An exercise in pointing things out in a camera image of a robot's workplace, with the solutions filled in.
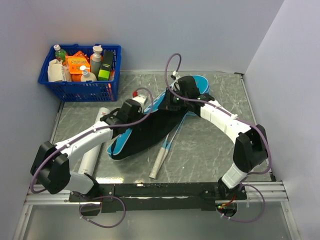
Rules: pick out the blue badminton racket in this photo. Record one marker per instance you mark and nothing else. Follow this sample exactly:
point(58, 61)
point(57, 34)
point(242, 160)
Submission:
point(163, 152)

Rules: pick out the grey pump bottle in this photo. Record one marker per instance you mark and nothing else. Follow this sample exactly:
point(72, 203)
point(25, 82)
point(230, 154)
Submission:
point(95, 60)

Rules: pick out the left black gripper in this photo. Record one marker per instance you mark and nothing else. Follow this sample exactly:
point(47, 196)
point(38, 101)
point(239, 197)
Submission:
point(139, 113)

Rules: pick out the orange snack packet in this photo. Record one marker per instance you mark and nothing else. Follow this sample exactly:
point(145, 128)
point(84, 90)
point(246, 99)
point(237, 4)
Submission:
point(74, 62)

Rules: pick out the beige cloth bag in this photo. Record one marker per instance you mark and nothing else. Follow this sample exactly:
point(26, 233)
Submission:
point(57, 72)

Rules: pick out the blue plastic basket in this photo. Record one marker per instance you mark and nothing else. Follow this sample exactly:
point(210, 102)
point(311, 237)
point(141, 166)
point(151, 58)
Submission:
point(96, 91)

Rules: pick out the aluminium rail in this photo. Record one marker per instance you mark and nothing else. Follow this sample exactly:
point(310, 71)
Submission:
point(270, 191)

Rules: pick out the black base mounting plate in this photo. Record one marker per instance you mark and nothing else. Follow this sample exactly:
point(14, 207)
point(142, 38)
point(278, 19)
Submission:
point(160, 196)

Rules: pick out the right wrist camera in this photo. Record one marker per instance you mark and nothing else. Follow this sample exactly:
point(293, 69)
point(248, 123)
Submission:
point(176, 77)

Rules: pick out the black green box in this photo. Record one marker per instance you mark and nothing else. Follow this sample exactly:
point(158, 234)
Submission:
point(106, 66)

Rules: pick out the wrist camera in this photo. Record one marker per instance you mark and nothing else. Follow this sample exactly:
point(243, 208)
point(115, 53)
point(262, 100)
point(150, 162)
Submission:
point(140, 98)
point(176, 77)

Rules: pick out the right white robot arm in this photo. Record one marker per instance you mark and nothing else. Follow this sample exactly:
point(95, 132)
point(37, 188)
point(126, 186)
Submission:
point(250, 142)

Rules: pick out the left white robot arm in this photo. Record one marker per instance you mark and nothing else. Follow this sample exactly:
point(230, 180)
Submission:
point(51, 167)

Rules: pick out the beige pump bottle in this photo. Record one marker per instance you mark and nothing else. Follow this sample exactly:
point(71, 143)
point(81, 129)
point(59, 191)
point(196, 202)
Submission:
point(87, 75)

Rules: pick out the white shuttlecock tube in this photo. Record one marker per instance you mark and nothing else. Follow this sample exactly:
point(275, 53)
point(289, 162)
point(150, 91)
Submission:
point(89, 159)

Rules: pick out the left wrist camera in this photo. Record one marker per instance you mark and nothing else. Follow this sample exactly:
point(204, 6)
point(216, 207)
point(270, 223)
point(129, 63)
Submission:
point(140, 98)

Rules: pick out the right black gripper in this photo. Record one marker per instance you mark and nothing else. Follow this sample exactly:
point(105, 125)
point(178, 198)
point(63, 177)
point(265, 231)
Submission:
point(166, 103)

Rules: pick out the green drink bottle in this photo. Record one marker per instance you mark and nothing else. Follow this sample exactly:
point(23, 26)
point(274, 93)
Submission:
point(60, 54)

